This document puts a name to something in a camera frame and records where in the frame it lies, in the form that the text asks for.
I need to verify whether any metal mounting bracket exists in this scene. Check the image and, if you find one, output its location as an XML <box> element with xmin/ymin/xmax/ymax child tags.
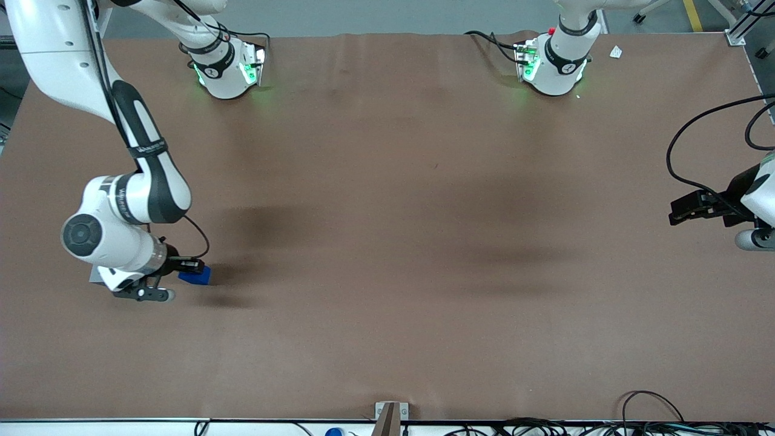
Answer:
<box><xmin>375</xmin><ymin>401</ymin><xmax>409</xmax><ymax>421</ymax></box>

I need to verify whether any blue plastic part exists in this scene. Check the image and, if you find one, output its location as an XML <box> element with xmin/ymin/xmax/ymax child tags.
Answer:
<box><xmin>177</xmin><ymin>265</ymin><xmax>212</xmax><ymax>287</ymax></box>

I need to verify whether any brown paper table cover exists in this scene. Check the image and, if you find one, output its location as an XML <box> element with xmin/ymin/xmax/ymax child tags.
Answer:
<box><xmin>0</xmin><ymin>30</ymin><xmax>775</xmax><ymax>422</ymax></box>

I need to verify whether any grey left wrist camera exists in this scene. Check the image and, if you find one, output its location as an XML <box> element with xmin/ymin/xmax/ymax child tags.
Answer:
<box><xmin>734</xmin><ymin>228</ymin><xmax>775</xmax><ymax>253</ymax></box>

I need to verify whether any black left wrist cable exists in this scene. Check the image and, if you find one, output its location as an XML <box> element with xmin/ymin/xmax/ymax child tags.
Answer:
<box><xmin>666</xmin><ymin>94</ymin><xmax>775</xmax><ymax>220</ymax></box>

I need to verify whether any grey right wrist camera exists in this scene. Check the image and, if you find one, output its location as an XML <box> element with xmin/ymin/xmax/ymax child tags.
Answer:
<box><xmin>112</xmin><ymin>284</ymin><xmax>177</xmax><ymax>303</ymax></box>

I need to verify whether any white chair leg with caster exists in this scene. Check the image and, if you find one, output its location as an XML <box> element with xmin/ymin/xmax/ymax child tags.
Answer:
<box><xmin>632</xmin><ymin>0</ymin><xmax>674</xmax><ymax>25</ymax></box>

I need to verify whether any aluminium frame profile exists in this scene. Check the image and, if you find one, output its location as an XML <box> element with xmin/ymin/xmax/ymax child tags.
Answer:
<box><xmin>708</xmin><ymin>0</ymin><xmax>775</xmax><ymax>47</ymax></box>

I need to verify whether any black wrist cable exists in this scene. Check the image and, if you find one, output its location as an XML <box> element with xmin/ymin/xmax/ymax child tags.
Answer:
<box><xmin>82</xmin><ymin>0</ymin><xmax>211</xmax><ymax>262</ymax></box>
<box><xmin>666</xmin><ymin>94</ymin><xmax>775</xmax><ymax>220</ymax></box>

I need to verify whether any black right arm base cable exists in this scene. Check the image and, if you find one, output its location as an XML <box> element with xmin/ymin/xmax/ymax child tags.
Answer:
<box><xmin>176</xmin><ymin>0</ymin><xmax>271</xmax><ymax>64</ymax></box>

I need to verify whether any short black looped cable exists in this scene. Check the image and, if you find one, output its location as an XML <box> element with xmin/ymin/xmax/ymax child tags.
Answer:
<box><xmin>745</xmin><ymin>102</ymin><xmax>775</xmax><ymax>151</ymax></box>

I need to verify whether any tangled black cable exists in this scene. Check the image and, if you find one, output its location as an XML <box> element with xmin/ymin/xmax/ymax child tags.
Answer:
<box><xmin>575</xmin><ymin>420</ymin><xmax>775</xmax><ymax>436</ymax></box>
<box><xmin>445</xmin><ymin>417</ymin><xmax>573</xmax><ymax>436</ymax></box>

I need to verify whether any black arm base cable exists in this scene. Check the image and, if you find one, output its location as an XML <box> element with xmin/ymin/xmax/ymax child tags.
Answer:
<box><xmin>464</xmin><ymin>29</ymin><xmax>523</xmax><ymax>64</ymax></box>
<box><xmin>176</xmin><ymin>0</ymin><xmax>271</xmax><ymax>64</ymax></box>

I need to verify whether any black arched cable loop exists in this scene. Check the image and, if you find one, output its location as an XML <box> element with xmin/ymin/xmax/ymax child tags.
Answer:
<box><xmin>622</xmin><ymin>391</ymin><xmax>686</xmax><ymax>424</ymax></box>

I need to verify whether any black left arm base cable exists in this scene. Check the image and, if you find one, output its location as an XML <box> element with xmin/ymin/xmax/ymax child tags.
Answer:
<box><xmin>464</xmin><ymin>29</ymin><xmax>523</xmax><ymax>64</ymax></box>

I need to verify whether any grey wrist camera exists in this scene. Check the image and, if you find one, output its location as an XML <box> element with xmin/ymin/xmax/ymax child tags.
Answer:
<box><xmin>734</xmin><ymin>228</ymin><xmax>775</xmax><ymax>253</ymax></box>
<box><xmin>112</xmin><ymin>284</ymin><xmax>177</xmax><ymax>303</ymax></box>

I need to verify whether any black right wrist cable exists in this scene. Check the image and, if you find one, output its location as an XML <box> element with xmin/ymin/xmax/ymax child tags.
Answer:
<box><xmin>82</xmin><ymin>0</ymin><xmax>211</xmax><ymax>262</ymax></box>

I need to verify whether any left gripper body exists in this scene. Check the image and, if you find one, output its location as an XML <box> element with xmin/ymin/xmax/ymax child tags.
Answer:
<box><xmin>724</xmin><ymin>151</ymin><xmax>775</xmax><ymax>230</ymax></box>

